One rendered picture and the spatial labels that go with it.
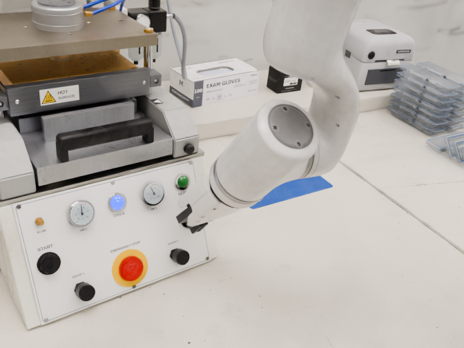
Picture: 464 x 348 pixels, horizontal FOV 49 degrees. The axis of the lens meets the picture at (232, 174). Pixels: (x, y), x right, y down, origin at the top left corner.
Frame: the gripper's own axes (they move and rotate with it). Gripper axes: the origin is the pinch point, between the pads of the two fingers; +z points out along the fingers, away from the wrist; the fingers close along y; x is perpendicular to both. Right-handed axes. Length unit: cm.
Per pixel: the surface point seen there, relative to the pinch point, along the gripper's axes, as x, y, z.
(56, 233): -4.8, 21.8, 0.6
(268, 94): -36, -55, 32
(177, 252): 3.5, 4.3, 2.7
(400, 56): -33, -96, 16
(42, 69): -30.3, 16.4, -4.0
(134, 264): 2.8, 11.4, 3.8
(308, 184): -3.2, -37.7, 14.0
